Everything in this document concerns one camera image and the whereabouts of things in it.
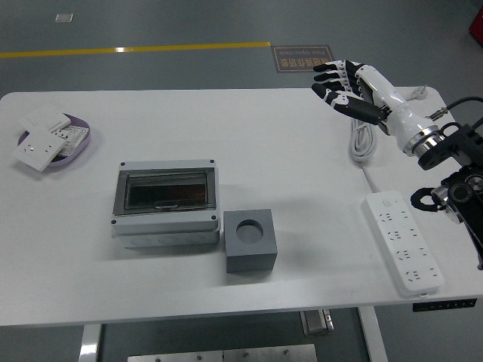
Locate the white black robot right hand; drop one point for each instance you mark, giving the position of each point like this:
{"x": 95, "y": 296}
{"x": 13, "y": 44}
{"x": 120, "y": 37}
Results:
{"x": 381, "y": 94}

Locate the grey box with clear lid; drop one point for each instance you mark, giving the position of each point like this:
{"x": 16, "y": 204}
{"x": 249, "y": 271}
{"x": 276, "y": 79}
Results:
{"x": 162, "y": 226}

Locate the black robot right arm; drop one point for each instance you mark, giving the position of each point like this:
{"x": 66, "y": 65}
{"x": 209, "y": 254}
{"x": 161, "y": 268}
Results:
{"x": 460, "y": 151}

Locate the grey cube with round hole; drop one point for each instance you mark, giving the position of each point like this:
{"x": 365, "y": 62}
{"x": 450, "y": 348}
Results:
{"x": 251, "y": 260}

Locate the brown floor sign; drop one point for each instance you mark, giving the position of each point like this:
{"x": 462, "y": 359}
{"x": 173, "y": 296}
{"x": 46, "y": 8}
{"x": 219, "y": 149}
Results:
{"x": 298, "y": 59}

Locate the red object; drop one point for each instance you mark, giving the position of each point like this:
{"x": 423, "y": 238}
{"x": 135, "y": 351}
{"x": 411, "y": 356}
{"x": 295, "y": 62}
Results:
{"x": 477, "y": 19}

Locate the white power strip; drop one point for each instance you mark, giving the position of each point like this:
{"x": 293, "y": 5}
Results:
{"x": 402, "y": 237}

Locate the black table control panel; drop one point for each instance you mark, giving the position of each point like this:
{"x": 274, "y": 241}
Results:
{"x": 443, "y": 304}

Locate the yellow floor tape line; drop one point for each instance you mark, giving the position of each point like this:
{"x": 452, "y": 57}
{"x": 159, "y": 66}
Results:
{"x": 151, "y": 49}

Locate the white table leg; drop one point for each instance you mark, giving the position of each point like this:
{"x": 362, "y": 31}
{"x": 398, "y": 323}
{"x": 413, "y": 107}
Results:
{"x": 373, "y": 335}
{"x": 90, "y": 343}

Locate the purple tray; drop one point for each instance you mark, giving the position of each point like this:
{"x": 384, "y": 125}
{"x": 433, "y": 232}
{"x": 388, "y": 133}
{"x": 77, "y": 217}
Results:
{"x": 83, "y": 146}

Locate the white printed socket panel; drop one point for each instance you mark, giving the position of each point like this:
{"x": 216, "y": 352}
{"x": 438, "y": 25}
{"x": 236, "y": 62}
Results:
{"x": 73, "y": 136}

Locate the small metal floor plate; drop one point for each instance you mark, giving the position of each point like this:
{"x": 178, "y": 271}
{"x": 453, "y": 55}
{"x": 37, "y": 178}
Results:
{"x": 64, "y": 17}

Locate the white socket plate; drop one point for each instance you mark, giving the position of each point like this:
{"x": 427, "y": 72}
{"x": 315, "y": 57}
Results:
{"x": 35, "y": 149}

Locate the grey metal bracket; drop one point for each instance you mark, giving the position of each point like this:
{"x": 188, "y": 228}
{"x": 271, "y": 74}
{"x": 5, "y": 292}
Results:
{"x": 315, "y": 322}

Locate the steel base plate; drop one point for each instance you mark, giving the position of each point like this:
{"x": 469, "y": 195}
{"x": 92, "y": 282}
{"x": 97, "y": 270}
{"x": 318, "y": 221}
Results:
{"x": 269, "y": 353}
{"x": 175, "y": 356}

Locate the white switch plate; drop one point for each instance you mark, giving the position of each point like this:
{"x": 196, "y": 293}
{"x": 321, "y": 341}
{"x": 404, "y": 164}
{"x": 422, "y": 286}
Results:
{"x": 47, "y": 116}

